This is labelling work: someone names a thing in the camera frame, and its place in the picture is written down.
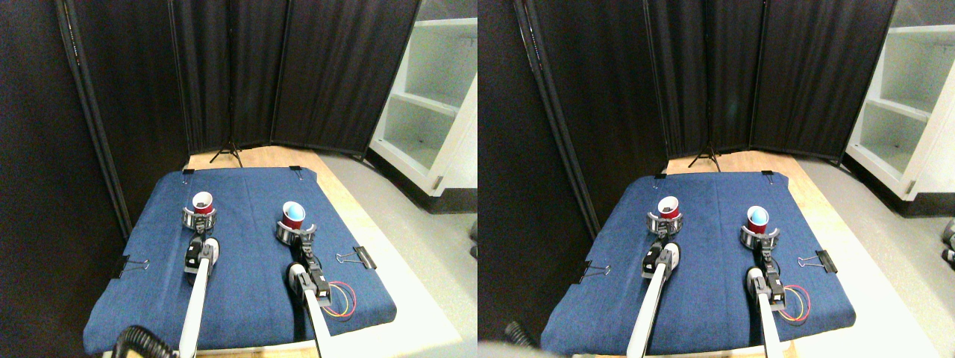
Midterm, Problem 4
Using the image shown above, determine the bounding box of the dark blue cloth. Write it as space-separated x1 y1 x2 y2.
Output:
539 170 857 356
82 166 398 356

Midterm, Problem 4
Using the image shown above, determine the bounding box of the black tripod curtain stand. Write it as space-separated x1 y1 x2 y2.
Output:
210 0 244 169
687 0 723 173

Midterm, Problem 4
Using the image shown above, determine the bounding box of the black curtain stand pole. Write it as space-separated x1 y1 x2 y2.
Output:
55 0 135 241
512 0 602 238

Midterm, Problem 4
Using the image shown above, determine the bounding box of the white shelf unit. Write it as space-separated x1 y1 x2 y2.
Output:
845 22 955 199
369 18 478 198

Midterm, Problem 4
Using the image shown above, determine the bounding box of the red wire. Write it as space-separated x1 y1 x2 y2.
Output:
783 284 812 324
328 281 357 321

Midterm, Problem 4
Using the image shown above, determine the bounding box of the black ribbed hose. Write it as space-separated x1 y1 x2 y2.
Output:
505 321 539 350
112 325 181 358

